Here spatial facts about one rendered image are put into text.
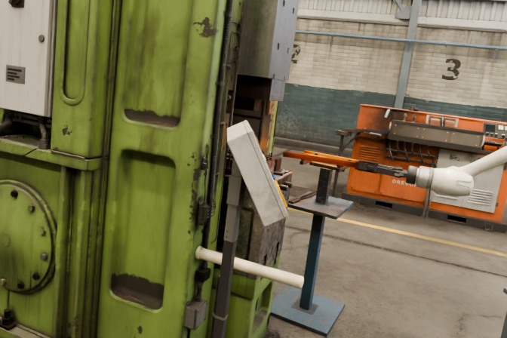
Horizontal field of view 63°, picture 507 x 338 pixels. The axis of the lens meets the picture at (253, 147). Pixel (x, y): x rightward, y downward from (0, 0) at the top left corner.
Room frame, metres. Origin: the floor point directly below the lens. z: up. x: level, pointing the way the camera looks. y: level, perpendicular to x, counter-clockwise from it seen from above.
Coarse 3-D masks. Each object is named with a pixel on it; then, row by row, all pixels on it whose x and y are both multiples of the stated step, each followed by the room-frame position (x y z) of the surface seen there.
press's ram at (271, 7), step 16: (256, 0) 1.79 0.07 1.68; (272, 0) 1.76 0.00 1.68; (288, 0) 1.88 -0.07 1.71; (256, 16) 1.78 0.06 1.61; (272, 16) 1.76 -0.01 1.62; (288, 16) 1.90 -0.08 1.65; (256, 32) 1.78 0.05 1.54; (272, 32) 1.75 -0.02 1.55; (288, 32) 1.94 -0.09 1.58; (256, 48) 1.78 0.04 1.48; (272, 48) 1.76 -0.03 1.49; (288, 48) 1.97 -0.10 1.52; (240, 64) 1.80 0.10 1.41; (256, 64) 1.77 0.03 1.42; (272, 64) 1.78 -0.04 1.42; (288, 64) 2.00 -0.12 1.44
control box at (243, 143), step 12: (228, 132) 1.36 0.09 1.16; (240, 132) 1.24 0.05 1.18; (252, 132) 1.17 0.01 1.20; (228, 144) 1.17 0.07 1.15; (240, 144) 1.17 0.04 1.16; (252, 144) 1.17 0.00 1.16; (240, 156) 1.17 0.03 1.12; (252, 156) 1.17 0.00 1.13; (240, 168) 1.17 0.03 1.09; (252, 168) 1.17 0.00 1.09; (264, 168) 1.17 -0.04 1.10; (252, 180) 1.17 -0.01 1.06; (264, 180) 1.17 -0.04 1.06; (252, 192) 1.17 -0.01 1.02; (264, 192) 1.17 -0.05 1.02; (276, 192) 1.18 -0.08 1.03; (264, 204) 1.17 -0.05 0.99; (276, 204) 1.18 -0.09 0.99; (264, 216) 1.17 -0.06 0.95; (276, 216) 1.18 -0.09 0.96
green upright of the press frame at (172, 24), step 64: (128, 0) 1.70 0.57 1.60; (192, 0) 1.66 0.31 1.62; (128, 64) 1.70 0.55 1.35; (192, 64) 1.58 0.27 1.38; (128, 128) 1.67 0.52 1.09; (192, 128) 1.57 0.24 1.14; (128, 192) 1.73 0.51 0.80; (192, 192) 1.56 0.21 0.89; (128, 256) 1.72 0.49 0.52; (192, 256) 1.57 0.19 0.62; (128, 320) 1.64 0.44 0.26
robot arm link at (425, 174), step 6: (420, 168) 1.67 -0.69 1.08; (426, 168) 1.67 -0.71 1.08; (432, 168) 1.67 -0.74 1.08; (420, 174) 1.65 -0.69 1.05; (426, 174) 1.64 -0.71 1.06; (432, 174) 1.64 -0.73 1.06; (420, 180) 1.65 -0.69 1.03; (426, 180) 1.64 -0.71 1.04; (420, 186) 1.66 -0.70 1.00; (426, 186) 1.65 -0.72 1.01
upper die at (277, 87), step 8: (240, 80) 1.85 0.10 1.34; (248, 80) 1.84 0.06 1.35; (256, 80) 1.82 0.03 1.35; (264, 80) 1.81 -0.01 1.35; (272, 80) 1.81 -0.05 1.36; (280, 80) 1.91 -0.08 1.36; (240, 88) 1.85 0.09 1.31; (248, 88) 1.83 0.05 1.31; (256, 88) 1.82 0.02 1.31; (264, 88) 1.81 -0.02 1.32; (272, 88) 1.82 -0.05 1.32; (280, 88) 1.92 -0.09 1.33; (240, 96) 1.85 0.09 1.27; (248, 96) 1.83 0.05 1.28; (256, 96) 1.82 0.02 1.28; (264, 96) 1.81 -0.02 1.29; (272, 96) 1.83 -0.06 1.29; (280, 96) 1.94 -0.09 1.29
